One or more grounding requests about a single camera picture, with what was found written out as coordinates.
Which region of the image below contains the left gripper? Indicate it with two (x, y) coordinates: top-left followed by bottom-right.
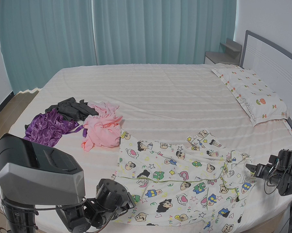
(122, 191), (137, 215)

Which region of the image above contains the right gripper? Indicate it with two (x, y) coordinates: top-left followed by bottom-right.
(255, 163), (274, 179)

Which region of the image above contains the white printed pyjama top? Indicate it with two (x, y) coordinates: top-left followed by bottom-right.
(111, 129), (258, 233)

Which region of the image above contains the bed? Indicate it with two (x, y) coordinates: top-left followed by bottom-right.
(0, 29), (292, 233)

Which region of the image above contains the pink garment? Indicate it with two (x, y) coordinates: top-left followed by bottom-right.
(81, 101), (124, 151)

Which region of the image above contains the white printed pillow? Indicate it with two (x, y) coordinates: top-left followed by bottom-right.
(211, 63), (289, 127)

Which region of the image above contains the black garment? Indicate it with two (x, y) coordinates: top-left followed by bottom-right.
(44, 97), (99, 122)

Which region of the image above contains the purple garment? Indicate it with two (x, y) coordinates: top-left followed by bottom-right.
(23, 108), (88, 148)

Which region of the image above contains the grey bedside table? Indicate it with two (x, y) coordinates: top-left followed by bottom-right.
(205, 38), (242, 65)

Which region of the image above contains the blue-green curtain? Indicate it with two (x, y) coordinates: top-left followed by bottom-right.
(0, 0), (99, 95)
(94, 0), (237, 65)

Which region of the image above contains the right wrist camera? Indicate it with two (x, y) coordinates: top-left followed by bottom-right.
(268, 154), (280, 166)

